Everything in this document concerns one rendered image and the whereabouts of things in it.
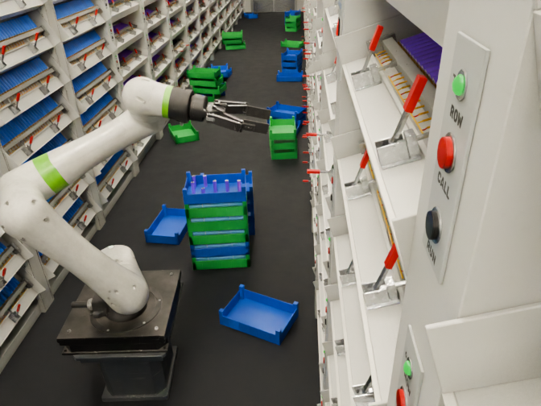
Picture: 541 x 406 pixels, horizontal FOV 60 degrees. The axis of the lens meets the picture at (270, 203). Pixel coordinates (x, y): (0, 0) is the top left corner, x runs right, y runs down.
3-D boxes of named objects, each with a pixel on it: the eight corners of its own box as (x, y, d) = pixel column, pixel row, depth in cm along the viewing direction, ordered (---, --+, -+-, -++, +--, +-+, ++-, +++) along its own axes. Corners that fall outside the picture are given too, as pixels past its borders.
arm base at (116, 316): (68, 323, 164) (63, 310, 161) (83, 295, 177) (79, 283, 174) (141, 321, 163) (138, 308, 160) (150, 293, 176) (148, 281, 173)
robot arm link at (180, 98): (169, 89, 126) (177, 79, 133) (166, 129, 132) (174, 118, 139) (192, 93, 126) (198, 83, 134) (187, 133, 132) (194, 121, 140)
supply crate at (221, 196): (183, 205, 224) (182, 190, 220) (187, 184, 242) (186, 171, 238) (246, 201, 225) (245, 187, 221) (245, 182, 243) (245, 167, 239)
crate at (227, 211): (186, 218, 228) (183, 205, 224) (189, 198, 246) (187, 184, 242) (247, 215, 229) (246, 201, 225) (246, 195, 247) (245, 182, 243)
